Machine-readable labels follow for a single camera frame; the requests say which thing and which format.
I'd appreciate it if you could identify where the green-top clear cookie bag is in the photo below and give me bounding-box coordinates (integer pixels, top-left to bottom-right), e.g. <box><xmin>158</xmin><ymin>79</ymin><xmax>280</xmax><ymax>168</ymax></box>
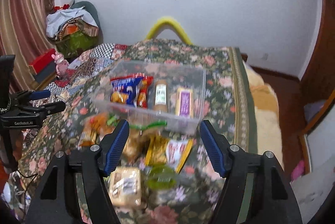
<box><xmin>122</xmin><ymin>120</ymin><xmax>167</xmax><ymax>163</ymax></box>

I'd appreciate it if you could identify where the yellow and white snack bag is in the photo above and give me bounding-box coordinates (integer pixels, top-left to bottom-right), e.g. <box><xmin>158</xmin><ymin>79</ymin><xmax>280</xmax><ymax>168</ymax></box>
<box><xmin>145</xmin><ymin>135</ymin><xmax>194</xmax><ymax>173</ymax></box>

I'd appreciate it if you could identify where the red and grey box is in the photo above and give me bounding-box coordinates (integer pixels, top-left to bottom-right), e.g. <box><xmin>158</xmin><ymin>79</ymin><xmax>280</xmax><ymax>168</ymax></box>
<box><xmin>28</xmin><ymin>48</ymin><xmax>56</xmax><ymax>84</ymax></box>

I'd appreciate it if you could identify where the striped pink curtain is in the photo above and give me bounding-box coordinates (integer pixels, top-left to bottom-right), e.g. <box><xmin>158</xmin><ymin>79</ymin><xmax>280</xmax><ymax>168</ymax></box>
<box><xmin>1</xmin><ymin>0</ymin><xmax>54</xmax><ymax>93</ymax></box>

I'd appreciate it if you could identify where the orange ramen ball snack bag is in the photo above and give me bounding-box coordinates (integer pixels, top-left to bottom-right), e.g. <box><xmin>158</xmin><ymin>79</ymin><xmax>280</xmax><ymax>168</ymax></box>
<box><xmin>78</xmin><ymin>112</ymin><xmax>120</xmax><ymax>147</ymax></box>

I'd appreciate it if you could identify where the brown cracker pack green label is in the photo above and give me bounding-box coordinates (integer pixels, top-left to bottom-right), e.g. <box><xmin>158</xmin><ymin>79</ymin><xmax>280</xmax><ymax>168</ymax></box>
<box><xmin>153</xmin><ymin>79</ymin><xmax>168</xmax><ymax>112</ymax></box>

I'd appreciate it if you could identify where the green pea snack bag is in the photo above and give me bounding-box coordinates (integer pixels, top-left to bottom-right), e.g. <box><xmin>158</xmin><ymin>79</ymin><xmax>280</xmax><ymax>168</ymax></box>
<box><xmin>145</xmin><ymin>165</ymin><xmax>177</xmax><ymax>191</ymax></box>

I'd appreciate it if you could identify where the clear plastic storage bin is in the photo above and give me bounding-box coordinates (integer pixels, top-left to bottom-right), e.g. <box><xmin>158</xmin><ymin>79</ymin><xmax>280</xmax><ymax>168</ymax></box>
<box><xmin>91</xmin><ymin>60</ymin><xmax>206</xmax><ymax>135</ymax></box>

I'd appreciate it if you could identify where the beige fleece blanket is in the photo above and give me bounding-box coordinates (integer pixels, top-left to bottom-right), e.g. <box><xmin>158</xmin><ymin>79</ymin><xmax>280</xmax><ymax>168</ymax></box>
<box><xmin>244</xmin><ymin>63</ymin><xmax>285</xmax><ymax>167</ymax></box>

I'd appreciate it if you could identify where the blue chips snack bag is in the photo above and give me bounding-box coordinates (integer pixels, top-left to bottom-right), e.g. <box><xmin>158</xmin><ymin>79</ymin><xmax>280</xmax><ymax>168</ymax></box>
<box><xmin>110</xmin><ymin>74</ymin><xmax>144</xmax><ymax>105</ymax></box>

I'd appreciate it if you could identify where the pile of clothes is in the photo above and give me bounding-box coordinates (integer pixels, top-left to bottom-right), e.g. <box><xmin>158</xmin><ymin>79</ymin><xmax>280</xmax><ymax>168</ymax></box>
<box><xmin>46</xmin><ymin>1</ymin><xmax>100</xmax><ymax>59</ymax></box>

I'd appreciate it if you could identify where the pink plush toy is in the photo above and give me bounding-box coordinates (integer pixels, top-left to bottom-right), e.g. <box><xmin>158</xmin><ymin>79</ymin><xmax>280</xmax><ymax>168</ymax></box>
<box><xmin>52</xmin><ymin>52</ymin><xmax>69</xmax><ymax>77</ymax></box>

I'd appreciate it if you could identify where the purple label biscuit pack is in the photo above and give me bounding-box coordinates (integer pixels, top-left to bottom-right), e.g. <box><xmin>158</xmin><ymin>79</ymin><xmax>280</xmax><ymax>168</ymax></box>
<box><xmin>175</xmin><ymin>87</ymin><xmax>194</xmax><ymax>118</ymax></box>

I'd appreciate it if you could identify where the red snack packet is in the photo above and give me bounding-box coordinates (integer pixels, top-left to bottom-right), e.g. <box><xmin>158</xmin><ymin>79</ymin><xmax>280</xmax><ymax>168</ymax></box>
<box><xmin>136</xmin><ymin>76</ymin><xmax>154</xmax><ymax>108</ymax></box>

